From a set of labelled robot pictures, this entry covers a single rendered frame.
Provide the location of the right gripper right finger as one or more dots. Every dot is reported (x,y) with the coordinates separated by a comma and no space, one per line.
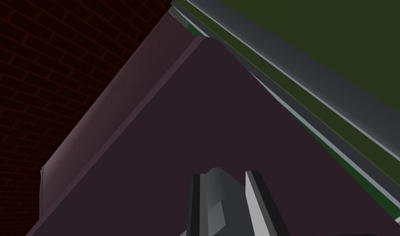
(263,209)

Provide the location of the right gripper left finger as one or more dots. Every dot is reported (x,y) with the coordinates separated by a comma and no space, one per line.
(196,209)

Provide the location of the purple door leaf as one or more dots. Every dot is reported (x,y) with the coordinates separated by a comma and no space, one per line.
(173,124)

